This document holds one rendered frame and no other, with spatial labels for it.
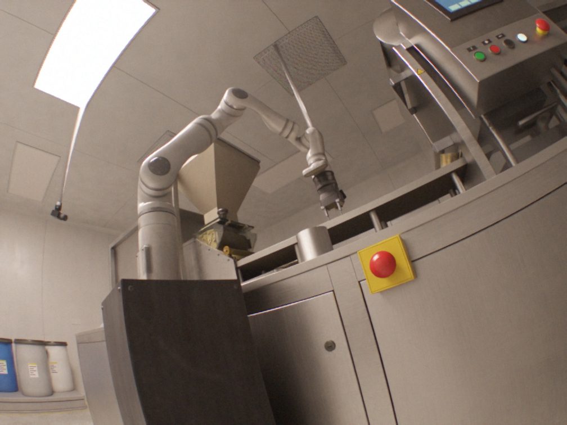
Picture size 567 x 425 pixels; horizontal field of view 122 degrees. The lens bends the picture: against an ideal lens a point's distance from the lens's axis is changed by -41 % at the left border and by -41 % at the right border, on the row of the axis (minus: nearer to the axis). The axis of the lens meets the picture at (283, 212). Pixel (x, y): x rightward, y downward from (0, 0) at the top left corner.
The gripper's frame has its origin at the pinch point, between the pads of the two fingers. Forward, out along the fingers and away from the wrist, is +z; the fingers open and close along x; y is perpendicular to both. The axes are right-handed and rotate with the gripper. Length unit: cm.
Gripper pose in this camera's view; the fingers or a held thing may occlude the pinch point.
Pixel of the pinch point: (336, 221)
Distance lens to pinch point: 84.5
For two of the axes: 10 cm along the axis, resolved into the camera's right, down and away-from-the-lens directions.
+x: -8.1, 4.0, 4.3
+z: 2.4, 8.9, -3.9
